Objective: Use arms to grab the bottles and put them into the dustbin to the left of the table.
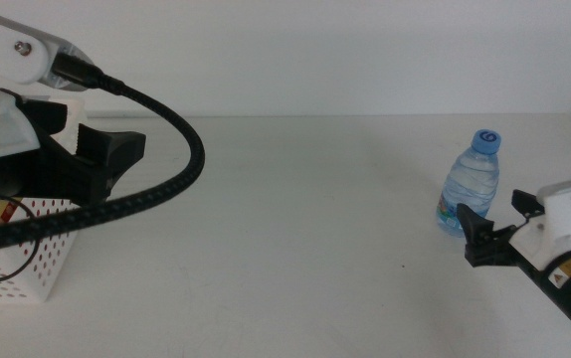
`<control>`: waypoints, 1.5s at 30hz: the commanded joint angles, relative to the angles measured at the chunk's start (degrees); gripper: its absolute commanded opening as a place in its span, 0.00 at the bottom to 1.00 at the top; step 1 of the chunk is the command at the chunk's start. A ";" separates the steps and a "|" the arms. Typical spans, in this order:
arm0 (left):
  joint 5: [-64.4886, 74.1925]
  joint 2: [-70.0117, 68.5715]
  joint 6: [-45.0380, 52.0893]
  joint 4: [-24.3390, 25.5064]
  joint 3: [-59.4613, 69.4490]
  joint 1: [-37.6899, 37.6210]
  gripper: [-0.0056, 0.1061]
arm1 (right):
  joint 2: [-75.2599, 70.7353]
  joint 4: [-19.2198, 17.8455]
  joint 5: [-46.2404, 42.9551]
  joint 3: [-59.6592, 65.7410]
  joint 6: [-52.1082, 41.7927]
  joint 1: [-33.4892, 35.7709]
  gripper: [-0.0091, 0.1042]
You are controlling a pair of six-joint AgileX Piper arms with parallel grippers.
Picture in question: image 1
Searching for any clear water bottle blue cap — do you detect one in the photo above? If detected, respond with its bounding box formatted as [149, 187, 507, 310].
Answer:
[435, 128, 503, 239]

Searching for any white perforated plastic basket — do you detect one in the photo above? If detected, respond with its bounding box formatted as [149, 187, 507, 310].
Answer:
[0, 96, 89, 303]

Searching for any thick braided black cable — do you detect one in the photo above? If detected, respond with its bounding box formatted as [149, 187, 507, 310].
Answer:
[0, 52, 206, 255]

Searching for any thin black wire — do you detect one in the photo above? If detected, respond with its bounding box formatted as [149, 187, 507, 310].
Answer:
[0, 195, 42, 283]

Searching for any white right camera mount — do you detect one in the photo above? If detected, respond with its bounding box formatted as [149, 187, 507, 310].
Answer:
[507, 172, 571, 272]

